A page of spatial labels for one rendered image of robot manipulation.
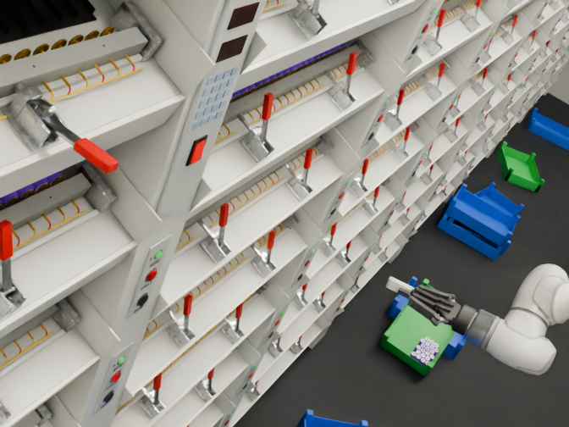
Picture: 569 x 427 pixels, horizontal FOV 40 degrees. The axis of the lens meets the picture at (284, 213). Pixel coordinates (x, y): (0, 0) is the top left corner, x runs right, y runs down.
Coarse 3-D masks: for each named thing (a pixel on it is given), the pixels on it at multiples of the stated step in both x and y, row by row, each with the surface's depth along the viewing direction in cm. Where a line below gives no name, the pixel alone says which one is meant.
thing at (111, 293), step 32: (192, 0) 71; (224, 0) 71; (192, 32) 73; (192, 96) 76; (160, 128) 79; (128, 160) 83; (160, 160) 80; (160, 192) 83; (160, 224) 88; (128, 256) 88; (96, 288) 93; (128, 288) 92; (160, 288) 101; (128, 320) 98; (96, 384) 101; (96, 416) 109
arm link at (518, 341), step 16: (512, 320) 194; (528, 320) 193; (496, 336) 193; (512, 336) 191; (528, 336) 191; (496, 352) 193; (512, 352) 191; (528, 352) 190; (544, 352) 189; (528, 368) 191; (544, 368) 190
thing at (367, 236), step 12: (360, 240) 240; (372, 240) 239; (348, 252) 232; (360, 252) 236; (336, 264) 226; (348, 264) 229; (324, 276) 220; (336, 276) 223; (312, 288) 214; (324, 288) 217; (312, 300) 211; (288, 312) 203; (300, 312) 206; (288, 324) 201; (276, 336) 191
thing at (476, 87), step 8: (480, 72) 273; (488, 72) 272; (496, 72) 272; (472, 80) 265; (480, 80) 269; (488, 80) 273; (496, 80) 273; (464, 88) 255; (472, 88) 261; (480, 88) 260; (488, 88) 269; (464, 96) 254; (472, 96) 258; (480, 96) 262; (456, 104) 238; (464, 104) 250; (472, 104) 254; (456, 112) 239; (448, 120) 237
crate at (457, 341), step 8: (416, 280) 306; (400, 296) 303; (392, 304) 294; (400, 304) 304; (392, 312) 295; (400, 312) 293; (456, 336) 301; (464, 336) 302; (448, 344) 288; (456, 344) 297; (448, 352) 289; (456, 352) 288
